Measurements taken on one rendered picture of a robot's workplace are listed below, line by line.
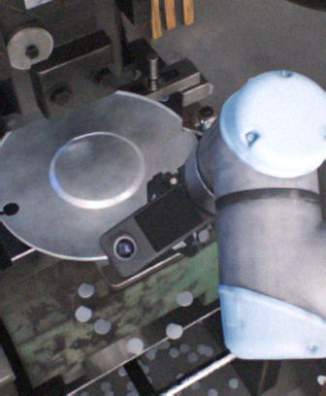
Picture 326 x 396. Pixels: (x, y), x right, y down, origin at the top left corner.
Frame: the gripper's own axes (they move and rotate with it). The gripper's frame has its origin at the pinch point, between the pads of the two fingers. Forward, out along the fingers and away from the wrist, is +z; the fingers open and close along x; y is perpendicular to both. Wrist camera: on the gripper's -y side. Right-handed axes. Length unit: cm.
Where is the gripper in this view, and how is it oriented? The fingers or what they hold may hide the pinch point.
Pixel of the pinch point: (158, 231)
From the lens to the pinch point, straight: 80.2
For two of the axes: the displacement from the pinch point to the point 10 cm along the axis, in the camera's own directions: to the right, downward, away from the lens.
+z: -2.1, 2.7, 9.4
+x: -5.2, -8.5, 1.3
